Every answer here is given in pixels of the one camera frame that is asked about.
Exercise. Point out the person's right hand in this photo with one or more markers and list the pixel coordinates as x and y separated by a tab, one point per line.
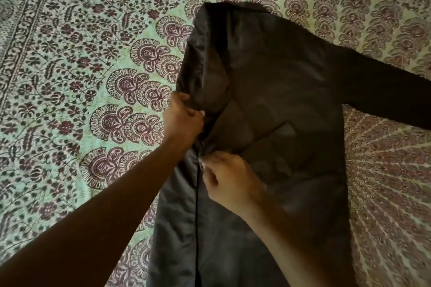
232	182

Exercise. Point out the person's left hand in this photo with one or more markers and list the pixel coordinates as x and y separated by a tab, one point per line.
181	122

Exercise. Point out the person's right thumb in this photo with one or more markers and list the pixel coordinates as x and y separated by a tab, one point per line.
215	159

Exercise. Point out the person's left thumb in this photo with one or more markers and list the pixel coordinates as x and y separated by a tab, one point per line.
180	98

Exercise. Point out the dark grey long-sleeved garment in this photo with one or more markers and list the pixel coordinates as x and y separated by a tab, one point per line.
269	122

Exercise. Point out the person's right forearm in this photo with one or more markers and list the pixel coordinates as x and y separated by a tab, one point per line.
296	249

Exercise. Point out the person's left forearm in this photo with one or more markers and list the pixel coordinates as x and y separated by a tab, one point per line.
91	219

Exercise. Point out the green floral patterned bedsheet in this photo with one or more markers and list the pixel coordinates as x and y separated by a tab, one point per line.
84	61

